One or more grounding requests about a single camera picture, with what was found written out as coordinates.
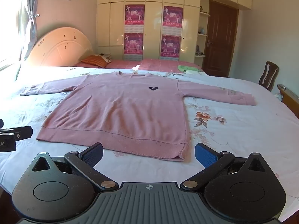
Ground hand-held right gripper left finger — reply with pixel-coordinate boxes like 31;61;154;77
31;142;119;193

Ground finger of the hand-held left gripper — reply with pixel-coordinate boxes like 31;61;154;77
0;126;33;142

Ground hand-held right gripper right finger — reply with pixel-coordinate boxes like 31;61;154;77
180;142;266;193

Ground pink long-sleeve sweater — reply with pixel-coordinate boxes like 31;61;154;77
20;71;257;162

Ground white floral bed sheet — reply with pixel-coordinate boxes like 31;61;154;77
0;66;299;223

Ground green folded cloth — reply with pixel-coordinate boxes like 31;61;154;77
177;65;199;72

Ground cream arched headboard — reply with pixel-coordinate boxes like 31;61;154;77
25;27;93;67

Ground orange striped pillow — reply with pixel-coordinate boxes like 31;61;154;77
81;55;109;68

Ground white floral pillow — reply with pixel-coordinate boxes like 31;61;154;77
98;53;113;63

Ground grey window curtain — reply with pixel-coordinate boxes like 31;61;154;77
15;0;41;80

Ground wooden side furniture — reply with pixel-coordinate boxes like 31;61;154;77
274;83;299;120

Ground dark wooden chair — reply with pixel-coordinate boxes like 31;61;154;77
258;61;279;91

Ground pink checked bed cover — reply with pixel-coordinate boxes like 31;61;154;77
73;58;206;73

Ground brown wooden door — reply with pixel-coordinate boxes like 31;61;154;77
202;0;239;77

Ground cream corner shelf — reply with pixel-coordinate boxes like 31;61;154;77
195;5;211;59

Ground cream wardrobe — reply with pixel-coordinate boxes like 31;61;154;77
97;0;253;62

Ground purple wall poster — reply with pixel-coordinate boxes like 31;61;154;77
160;35;182;60
124;4;145;33
124;33;144;61
163;5;183;37

